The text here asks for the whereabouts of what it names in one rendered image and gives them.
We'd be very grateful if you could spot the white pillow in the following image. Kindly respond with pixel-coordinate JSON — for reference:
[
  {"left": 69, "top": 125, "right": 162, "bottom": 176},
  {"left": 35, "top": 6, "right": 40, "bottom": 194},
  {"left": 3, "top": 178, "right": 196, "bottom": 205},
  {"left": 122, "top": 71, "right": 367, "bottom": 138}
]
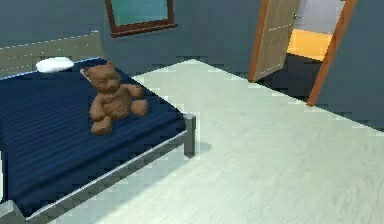
[{"left": 35, "top": 56, "right": 75, "bottom": 74}]

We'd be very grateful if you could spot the brown teddy bear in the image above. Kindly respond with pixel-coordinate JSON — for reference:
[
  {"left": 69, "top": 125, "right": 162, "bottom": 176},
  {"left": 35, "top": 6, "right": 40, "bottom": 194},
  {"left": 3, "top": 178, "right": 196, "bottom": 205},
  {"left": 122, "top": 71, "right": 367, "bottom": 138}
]
[{"left": 83, "top": 61, "right": 150, "bottom": 136}]

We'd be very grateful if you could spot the tan wooden room door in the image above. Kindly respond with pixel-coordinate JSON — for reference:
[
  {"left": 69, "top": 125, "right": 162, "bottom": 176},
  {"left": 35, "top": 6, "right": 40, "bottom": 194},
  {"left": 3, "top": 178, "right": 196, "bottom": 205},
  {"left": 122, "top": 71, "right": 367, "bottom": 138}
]
[{"left": 247, "top": 0, "right": 302, "bottom": 83}]

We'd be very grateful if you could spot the window with brown frame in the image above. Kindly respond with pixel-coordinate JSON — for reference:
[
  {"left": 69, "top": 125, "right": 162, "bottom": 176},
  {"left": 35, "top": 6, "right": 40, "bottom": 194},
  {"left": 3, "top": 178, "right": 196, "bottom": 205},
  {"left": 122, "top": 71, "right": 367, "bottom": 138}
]
[{"left": 104, "top": 0, "right": 179, "bottom": 39}]

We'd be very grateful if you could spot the blue bed with grey frame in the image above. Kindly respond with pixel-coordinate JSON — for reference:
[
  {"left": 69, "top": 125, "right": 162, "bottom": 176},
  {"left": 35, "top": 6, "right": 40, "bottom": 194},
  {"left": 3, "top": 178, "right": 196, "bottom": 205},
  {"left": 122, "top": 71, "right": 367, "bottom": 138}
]
[{"left": 0, "top": 30, "right": 198, "bottom": 224}]

